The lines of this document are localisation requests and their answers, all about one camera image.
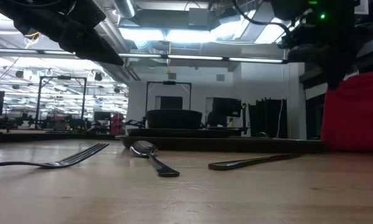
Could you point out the black equipment table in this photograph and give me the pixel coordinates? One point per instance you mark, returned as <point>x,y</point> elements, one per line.
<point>239,129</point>

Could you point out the silver metal fork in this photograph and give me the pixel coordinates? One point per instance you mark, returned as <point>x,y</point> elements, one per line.
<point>80,154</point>

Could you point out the black table frame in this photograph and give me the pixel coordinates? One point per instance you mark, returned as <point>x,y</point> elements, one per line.
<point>49,137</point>

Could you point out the black bowl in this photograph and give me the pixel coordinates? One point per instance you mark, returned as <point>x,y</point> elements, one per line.
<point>173,119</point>

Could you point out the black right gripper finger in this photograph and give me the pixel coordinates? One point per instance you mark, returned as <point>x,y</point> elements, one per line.
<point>338,73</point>

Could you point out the grey ceiling box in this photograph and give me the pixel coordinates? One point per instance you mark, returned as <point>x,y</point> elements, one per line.
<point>198,17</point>

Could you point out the black curtain panels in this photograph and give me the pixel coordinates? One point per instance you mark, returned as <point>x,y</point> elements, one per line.
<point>267,118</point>

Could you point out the red chair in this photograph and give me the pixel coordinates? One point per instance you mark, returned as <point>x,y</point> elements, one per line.
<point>117,121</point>

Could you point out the person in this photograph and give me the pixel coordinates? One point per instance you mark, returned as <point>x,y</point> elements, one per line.
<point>215,119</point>

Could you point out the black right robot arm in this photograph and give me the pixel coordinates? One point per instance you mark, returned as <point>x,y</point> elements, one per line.
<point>335,15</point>

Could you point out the red cloth napkin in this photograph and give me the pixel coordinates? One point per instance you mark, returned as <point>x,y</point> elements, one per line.
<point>354,118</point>

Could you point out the silver metal knife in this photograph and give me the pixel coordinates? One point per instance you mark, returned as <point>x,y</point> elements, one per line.
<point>236,164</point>

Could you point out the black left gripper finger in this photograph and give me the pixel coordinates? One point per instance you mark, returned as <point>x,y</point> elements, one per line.
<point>86,43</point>

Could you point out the yellow blue box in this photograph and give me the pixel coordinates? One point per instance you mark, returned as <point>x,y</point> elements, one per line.
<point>230,122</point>

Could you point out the black camera rig frame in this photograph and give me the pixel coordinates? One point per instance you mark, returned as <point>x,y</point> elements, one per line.
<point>169,82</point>
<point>62,77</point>

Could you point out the silver metal spoon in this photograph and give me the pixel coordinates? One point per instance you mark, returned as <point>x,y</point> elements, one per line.
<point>144,148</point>

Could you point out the brown plastic tray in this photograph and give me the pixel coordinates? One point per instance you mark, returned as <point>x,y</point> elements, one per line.
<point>220,145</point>

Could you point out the silver ventilation duct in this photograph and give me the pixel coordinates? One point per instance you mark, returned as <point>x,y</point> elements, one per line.
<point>125,7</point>

